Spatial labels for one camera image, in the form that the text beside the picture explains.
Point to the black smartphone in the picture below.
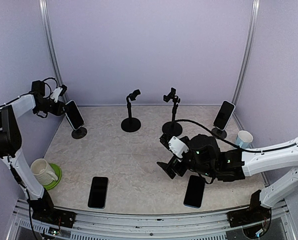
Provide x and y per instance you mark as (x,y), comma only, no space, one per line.
(194,192)
(73,115)
(224,114)
(98,192)

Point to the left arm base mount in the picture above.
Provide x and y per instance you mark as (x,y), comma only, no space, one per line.
(44,211)

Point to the folding plate phone stand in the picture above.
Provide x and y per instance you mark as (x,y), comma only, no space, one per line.
(79,133)
(221,133)

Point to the light blue mug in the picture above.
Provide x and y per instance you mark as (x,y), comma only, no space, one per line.
(244,139)

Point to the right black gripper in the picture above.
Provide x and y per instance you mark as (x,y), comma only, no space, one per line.
(167,167)

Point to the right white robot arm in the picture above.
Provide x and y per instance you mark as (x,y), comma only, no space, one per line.
(202,155)

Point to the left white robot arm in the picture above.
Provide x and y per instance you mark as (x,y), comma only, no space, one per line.
(11,141)

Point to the black pole phone stand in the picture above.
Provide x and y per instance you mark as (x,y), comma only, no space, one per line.
(173,128)
(131,124)

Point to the cream ribbed mug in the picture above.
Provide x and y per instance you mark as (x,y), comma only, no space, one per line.
(43,172)

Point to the front aluminium rail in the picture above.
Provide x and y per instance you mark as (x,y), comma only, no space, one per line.
(210,225)

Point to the right aluminium frame post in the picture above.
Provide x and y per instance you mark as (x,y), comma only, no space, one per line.
(247,51)

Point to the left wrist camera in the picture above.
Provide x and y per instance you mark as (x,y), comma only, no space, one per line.
(58,92)

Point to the aluminium frame post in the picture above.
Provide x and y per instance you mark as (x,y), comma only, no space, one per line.
(247,51)
(49,40)

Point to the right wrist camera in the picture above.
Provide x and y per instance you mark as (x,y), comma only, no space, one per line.
(174,145)

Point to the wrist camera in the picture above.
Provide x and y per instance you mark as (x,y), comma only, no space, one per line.
(58,92)
(174,145)

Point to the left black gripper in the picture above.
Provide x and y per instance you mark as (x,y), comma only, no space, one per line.
(57,110)

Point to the green saucer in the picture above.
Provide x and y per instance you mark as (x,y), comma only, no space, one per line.
(58,173)

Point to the left aluminium frame post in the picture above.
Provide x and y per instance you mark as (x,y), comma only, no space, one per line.
(49,40)

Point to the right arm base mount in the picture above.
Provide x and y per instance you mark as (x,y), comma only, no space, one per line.
(254,213)

